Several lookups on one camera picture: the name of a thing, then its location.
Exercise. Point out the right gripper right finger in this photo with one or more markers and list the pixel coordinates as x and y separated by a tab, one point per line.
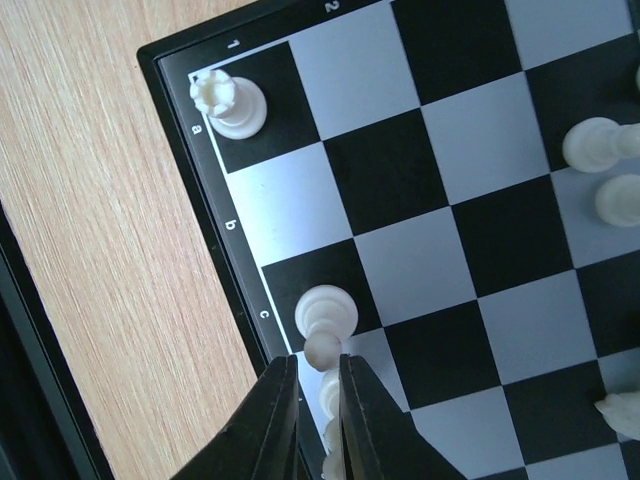
378	440

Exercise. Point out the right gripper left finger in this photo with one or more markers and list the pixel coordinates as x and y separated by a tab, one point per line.
259	441

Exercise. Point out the white queen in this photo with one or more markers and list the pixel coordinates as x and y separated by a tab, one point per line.
329	399

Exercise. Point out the white bishop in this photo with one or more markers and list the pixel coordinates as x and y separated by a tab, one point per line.
326	316

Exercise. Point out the black silver chess board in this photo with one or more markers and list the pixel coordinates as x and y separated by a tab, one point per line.
412	155

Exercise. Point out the white rook corner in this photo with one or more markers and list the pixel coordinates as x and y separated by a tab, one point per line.
236	106

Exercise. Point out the white knight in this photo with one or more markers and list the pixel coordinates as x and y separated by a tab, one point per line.
620	411

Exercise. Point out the white pawn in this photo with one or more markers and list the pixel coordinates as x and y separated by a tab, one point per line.
617	201
597	144

